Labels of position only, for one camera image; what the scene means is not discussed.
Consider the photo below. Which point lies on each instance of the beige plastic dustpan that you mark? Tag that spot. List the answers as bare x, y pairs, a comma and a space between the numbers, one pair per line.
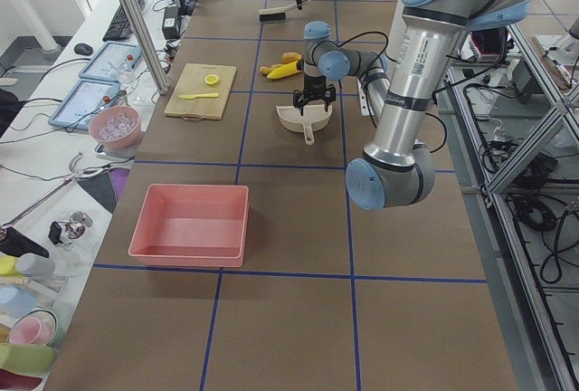
313, 118

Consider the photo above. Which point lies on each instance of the white hand brush black bristles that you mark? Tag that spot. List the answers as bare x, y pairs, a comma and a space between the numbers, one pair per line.
276, 14

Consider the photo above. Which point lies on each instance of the yellow toy corn cob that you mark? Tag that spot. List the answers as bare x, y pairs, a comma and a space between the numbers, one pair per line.
285, 70

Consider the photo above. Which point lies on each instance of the toy brown potato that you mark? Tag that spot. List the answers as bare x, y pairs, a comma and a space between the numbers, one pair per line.
289, 57

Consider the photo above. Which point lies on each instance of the toy ginger root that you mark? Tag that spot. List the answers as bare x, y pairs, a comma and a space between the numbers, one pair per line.
265, 70

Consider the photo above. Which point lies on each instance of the pink plastic bin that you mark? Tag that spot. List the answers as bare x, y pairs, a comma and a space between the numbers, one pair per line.
192, 226

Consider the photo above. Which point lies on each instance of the yellow toy lemon slice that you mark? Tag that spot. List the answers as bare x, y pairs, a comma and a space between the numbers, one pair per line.
211, 79

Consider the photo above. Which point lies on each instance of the yellow plastic toy knife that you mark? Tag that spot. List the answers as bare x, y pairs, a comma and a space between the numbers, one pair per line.
197, 96

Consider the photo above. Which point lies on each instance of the bamboo cutting board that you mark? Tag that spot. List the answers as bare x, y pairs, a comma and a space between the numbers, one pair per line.
191, 81

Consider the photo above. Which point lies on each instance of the black power adapter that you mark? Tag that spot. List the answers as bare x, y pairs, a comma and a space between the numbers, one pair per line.
171, 23

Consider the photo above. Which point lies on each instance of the black keyboard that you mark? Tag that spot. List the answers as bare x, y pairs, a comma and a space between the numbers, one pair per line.
119, 28

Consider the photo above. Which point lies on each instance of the upper blue teach pendant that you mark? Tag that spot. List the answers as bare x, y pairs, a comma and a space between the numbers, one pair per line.
103, 64

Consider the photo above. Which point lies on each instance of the blue teach pendant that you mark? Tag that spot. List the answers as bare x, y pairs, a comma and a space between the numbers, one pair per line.
103, 64
86, 99

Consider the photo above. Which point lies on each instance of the pink bowl with clear pieces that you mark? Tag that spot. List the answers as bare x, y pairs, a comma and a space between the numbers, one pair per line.
116, 127

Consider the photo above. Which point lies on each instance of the black computer mouse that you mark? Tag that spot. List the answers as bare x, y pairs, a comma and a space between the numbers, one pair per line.
83, 49

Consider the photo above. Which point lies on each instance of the lower blue teach pendant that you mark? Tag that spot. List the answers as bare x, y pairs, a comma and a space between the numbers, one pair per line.
86, 99

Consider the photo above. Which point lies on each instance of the grey cylinder cup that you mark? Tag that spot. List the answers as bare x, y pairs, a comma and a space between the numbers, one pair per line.
35, 266

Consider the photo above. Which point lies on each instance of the pink cup in green bowl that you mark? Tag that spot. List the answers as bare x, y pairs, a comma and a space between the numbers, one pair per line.
39, 327

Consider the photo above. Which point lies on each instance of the light blue cup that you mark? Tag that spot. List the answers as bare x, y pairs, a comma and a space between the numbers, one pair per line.
16, 302

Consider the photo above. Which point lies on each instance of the green plastic cup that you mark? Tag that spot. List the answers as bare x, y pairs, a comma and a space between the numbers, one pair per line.
27, 360

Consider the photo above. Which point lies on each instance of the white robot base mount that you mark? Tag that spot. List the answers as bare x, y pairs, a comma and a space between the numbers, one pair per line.
364, 107

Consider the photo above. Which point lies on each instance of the aluminium side frame rack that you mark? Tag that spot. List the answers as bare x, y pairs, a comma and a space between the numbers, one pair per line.
514, 142

